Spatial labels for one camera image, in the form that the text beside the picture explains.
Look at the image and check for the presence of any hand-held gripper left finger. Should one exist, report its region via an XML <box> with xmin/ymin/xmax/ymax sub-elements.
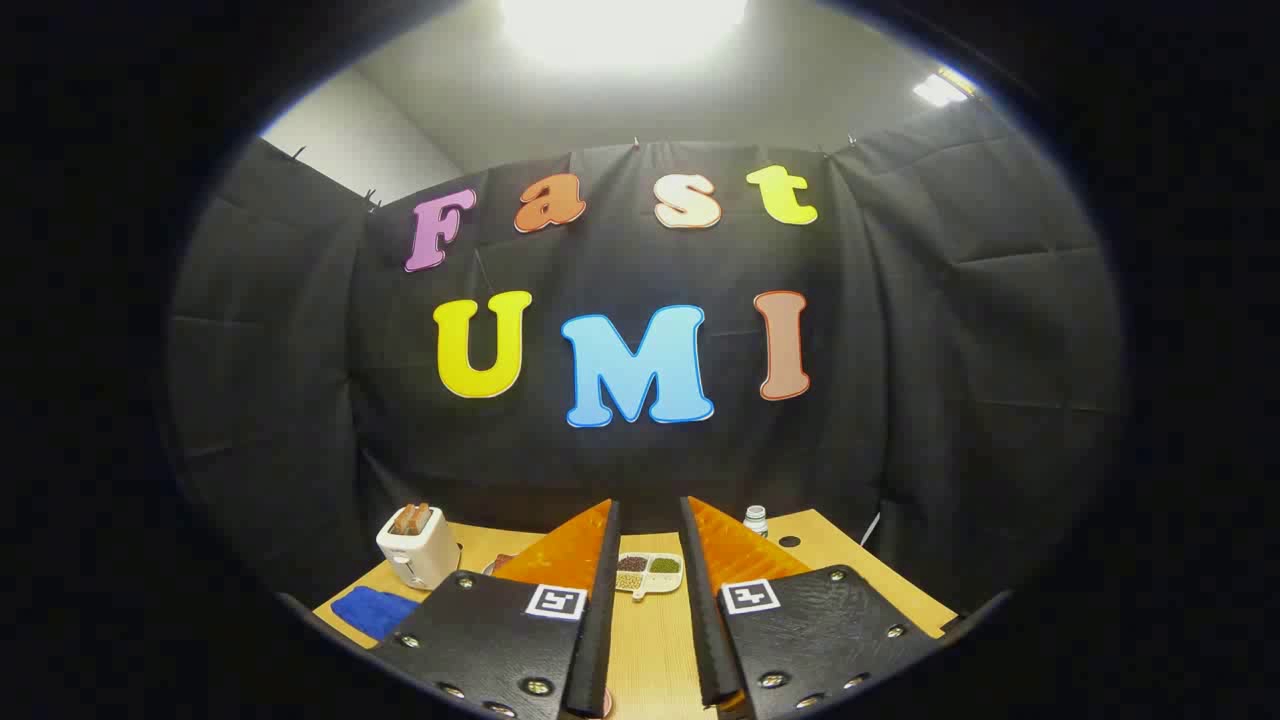
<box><xmin>375</xmin><ymin>498</ymin><xmax>623</xmax><ymax>720</ymax></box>

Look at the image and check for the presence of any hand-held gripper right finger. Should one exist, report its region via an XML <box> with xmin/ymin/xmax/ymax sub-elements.
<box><xmin>680</xmin><ymin>496</ymin><xmax>947</xmax><ymax>720</ymax></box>

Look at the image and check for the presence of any white divided bean dish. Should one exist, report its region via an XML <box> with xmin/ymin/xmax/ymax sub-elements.
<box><xmin>614</xmin><ymin>552</ymin><xmax>685</xmax><ymax>601</ymax></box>

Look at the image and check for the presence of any cream toaster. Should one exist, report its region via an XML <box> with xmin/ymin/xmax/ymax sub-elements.
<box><xmin>376</xmin><ymin>503</ymin><xmax>463</xmax><ymax>591</ymax></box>

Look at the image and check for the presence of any blue cloth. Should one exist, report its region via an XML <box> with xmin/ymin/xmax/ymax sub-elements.
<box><xmin>331</xmin><ymin>586</ymin><xmax>421</xmax><ymax>642</ymax></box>

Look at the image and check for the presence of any small ceiling light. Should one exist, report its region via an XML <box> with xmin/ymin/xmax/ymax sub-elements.
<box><xmin>912</xmin><ymin>68</ymin><xmax>977</xmax><ymax>108</ymax></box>

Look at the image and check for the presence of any large ceiling light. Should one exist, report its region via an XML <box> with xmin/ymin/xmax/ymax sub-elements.
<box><xmin>500</xmin><ymin>0</ymin><xmax>749</xmax><ymax>71</ymax></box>

